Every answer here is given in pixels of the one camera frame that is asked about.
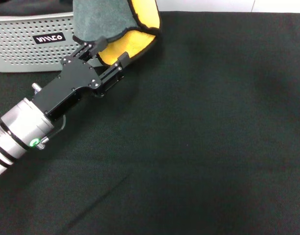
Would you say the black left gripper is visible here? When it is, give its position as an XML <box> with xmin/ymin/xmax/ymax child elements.
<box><xmin>31</xmin><ymin>37</ymin><xmax>130</xmax><ymax>121</ymax></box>

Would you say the grey yellow towel black hem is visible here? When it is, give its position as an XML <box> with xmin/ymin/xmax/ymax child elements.
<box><xmin>72</xmin><ymin>0</ymin><xmax>162</xmax><ymax>67</ymax></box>

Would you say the grey perforated storage basket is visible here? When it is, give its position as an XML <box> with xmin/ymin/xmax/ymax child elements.
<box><xmin>0</xmin><ymin>11</ymin><xmax>88</xmax><ymax>73</ymax></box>

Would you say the black tablecloth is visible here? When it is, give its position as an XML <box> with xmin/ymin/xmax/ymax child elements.
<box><xmin>0</xmin><ymin>11</ymin><xmax>300</xmax><ymax>235</ymax></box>

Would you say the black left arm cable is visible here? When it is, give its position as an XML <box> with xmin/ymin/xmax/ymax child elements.
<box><xmin>36</xmin><ymin>115</ymin><xmax>67</xmax><ymax>149</ymax></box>

